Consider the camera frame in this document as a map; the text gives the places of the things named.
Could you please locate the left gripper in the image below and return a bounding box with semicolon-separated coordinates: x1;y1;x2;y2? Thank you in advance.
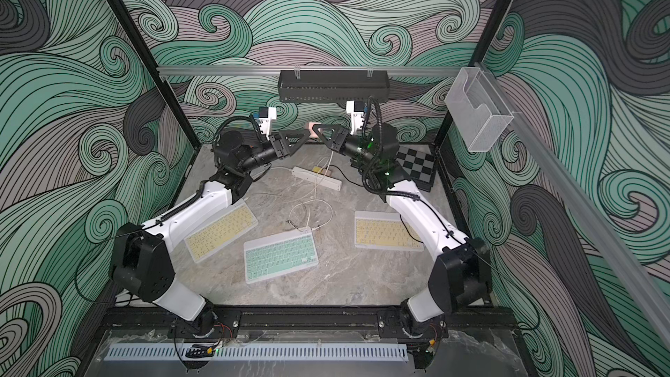
237;134;306;179

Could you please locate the pink charger with white cable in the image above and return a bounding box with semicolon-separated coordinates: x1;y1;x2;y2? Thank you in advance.
307;121;319;140

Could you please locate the white charging cable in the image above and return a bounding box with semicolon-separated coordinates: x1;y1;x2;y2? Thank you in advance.
287;138;336;231

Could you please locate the yellow wireless keyboard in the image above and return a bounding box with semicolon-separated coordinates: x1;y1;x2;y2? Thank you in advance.
353;211;424;252
185;201;258;264

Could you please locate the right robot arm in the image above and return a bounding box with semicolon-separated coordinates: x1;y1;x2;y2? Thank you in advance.
310;123;492;333

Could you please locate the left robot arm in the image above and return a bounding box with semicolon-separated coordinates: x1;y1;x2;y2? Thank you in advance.
109;128;312;335

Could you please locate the white power strip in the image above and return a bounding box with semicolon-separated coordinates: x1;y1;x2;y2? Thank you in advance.
291;167;342;191

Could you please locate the black checkered board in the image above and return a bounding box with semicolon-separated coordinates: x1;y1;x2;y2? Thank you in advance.
396;146;436;192

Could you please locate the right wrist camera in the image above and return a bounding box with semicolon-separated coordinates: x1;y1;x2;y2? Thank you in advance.
345;101;367;135

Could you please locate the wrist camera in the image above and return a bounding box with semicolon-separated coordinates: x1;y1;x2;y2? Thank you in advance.
345;101;367;135
258;106;277;139

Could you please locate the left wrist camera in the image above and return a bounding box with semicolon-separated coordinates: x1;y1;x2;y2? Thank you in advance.
258;106;277;139

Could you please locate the black perforated wall tray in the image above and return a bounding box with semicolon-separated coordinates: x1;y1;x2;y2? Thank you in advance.
277;70;390;103

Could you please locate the green wireless keyboard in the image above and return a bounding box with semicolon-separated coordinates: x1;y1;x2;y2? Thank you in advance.
244;228;319;284

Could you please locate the aluminium wall rail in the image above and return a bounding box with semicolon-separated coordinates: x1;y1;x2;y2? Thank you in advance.
156;64;464;80

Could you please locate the clear plastic wall bin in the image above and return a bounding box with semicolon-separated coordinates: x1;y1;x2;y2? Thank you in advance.
445;67;514;153

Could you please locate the white slotted cable duct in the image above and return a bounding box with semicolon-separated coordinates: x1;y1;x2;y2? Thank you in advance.
104;343;409;362

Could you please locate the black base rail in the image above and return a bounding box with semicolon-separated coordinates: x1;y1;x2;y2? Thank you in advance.
100;305;520;341

